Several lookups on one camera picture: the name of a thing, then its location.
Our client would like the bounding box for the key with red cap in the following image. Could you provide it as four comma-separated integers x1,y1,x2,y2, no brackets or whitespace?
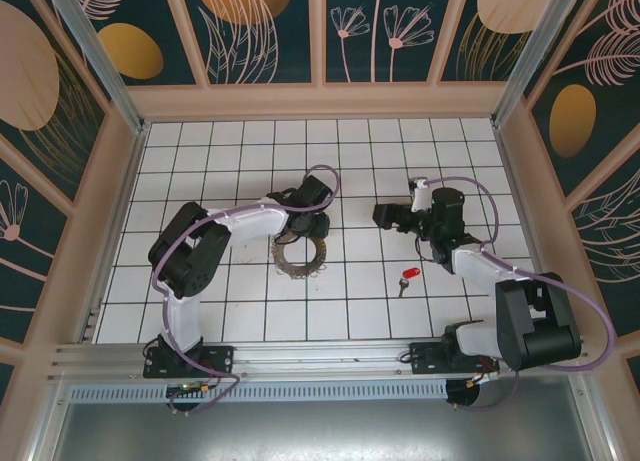
397,266,423,299

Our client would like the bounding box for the grey metal sheet panel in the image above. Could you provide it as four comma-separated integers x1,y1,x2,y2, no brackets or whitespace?
29,398,617,461

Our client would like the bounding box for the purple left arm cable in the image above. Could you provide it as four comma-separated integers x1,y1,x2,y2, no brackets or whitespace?
151,164,344,416

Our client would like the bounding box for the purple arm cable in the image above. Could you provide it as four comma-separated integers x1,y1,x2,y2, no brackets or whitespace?
419,175,617,412
151,164,344,416

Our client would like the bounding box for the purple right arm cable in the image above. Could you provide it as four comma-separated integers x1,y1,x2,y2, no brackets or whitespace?
419,175,617,412

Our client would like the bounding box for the aluminium table edge rail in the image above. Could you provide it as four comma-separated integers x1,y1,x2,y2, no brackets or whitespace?
77,122,151,345
493,124,557,310

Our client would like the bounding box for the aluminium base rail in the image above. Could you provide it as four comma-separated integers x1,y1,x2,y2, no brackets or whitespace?
49,341,451,380

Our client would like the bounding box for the aluminium frame post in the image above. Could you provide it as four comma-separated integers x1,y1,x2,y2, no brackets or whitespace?
41,0,147,135
491,0,587,128

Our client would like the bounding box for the grey slotted cable duct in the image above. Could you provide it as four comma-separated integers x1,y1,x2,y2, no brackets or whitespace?
66,380,450,405

